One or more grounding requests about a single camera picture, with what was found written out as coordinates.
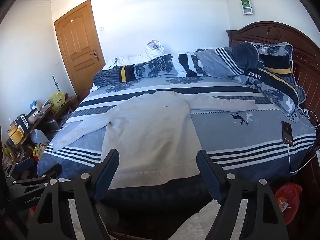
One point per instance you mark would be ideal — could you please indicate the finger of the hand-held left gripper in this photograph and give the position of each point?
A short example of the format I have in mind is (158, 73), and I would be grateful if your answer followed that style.
(53, 170)

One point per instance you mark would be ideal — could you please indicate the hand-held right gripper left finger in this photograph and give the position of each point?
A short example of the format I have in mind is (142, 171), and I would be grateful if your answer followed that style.
(110, 171)

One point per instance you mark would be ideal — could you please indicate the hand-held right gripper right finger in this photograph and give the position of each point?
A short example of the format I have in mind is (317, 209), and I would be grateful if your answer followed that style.
(209, 177)

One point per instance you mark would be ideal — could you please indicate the beige knit sweater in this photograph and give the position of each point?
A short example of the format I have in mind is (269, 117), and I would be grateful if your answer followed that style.
(150, 135)

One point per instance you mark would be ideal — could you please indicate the white plastic jug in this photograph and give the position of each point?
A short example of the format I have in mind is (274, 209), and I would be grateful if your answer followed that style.
(38, 137)

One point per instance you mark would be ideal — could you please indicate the cluttered wooden side table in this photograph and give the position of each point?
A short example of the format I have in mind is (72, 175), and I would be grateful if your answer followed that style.
(42, 120)

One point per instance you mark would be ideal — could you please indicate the yellow container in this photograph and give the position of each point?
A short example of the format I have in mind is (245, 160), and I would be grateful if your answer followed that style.
(13, 133)

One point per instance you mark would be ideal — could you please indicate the bed with striped blue sheet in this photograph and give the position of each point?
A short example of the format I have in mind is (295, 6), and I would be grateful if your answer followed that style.
(250, 135)

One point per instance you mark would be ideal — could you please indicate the yellow plastic bag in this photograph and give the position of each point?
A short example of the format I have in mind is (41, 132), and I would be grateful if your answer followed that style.
(58, 101)

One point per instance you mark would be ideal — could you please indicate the red plastic bag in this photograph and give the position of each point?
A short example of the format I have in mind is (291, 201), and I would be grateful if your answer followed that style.
(287, 197)

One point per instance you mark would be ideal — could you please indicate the black smartphone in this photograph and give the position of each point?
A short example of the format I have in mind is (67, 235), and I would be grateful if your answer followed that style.
(287, 132)

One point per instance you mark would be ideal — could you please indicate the patterned blue duvet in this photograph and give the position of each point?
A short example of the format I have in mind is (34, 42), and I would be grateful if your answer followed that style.
(155, 67)

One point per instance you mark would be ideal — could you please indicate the brown wooden door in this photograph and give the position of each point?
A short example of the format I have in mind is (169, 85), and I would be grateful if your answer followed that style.
(77, 45)

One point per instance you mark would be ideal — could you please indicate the white crumpled quilt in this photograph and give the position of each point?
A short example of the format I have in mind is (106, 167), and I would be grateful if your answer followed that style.
(152, 50)

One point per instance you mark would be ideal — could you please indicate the patterned blue pillow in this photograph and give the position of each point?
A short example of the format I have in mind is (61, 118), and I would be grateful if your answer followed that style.
(275, 55)

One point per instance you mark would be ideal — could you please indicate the dark wooden headboard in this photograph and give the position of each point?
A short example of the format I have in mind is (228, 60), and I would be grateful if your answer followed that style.
(310, 65)

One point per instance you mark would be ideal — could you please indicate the white wall panel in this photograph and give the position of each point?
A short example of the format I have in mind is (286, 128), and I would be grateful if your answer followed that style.
(246, 5)

